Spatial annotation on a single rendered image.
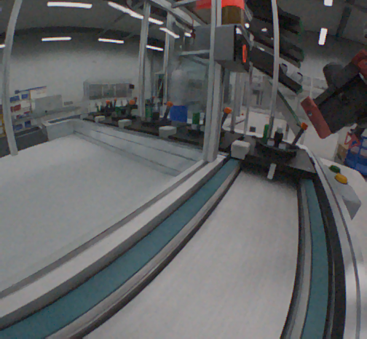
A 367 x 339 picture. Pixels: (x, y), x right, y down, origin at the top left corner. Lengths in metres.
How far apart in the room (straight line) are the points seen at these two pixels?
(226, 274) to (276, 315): 0.09
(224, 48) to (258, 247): 0.32
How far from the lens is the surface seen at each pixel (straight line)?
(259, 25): 0.84
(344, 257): 0.26
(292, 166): 0.42
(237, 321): 0.20
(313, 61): 9.40
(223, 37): 0.30
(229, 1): 0.38
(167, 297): 0.20
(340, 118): 0.27
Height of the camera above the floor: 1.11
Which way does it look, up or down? 22 degrees down
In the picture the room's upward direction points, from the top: 3 degrees clockwise
